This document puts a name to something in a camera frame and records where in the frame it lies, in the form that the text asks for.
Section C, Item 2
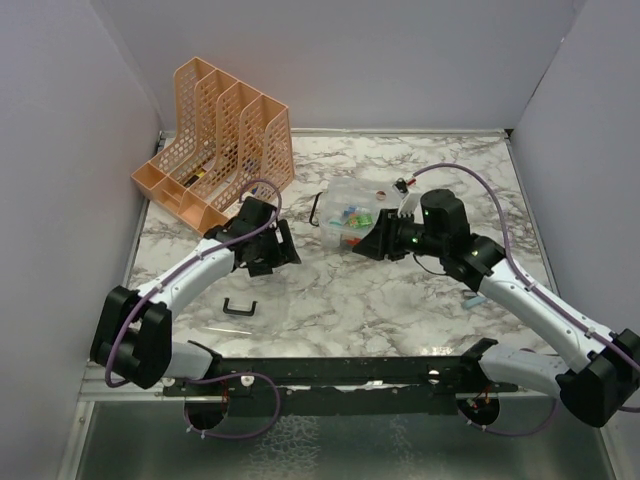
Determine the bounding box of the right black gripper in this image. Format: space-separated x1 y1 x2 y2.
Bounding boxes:
353 208 447 261

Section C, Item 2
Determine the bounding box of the clear plastic medicine box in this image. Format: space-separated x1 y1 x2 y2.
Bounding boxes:
309 177 401 249

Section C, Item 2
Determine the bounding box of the clear plastic box lid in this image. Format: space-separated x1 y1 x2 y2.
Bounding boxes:
191 294 292 341

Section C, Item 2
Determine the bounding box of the black box lid handle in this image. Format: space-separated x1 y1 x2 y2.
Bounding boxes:
222 297 258 317

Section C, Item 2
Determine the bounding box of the green small medicine box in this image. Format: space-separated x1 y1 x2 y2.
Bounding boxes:
347 214 374 229

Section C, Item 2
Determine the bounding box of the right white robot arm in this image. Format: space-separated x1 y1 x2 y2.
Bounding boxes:
353 189 639 427

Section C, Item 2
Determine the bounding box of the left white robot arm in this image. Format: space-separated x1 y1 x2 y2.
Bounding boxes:
90 197 300 395

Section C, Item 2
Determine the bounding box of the peach plastic file organizer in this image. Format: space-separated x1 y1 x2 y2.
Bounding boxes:
131 57 294 234

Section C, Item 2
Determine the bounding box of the light blue clip item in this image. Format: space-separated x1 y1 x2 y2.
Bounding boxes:
462 296 486 310

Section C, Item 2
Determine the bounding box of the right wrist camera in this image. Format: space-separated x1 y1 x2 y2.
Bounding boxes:
393 176 420 218

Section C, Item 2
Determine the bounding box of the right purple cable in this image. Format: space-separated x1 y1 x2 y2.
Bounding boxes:
412 163 640 439

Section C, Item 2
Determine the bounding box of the purple cable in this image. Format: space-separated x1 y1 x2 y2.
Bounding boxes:
412 163 640 439
104 179 284 441

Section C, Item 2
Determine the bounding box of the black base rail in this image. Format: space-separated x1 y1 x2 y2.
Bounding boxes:
163 354 517 417

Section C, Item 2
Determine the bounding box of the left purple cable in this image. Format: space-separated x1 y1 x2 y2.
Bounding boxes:
104 179 284 441

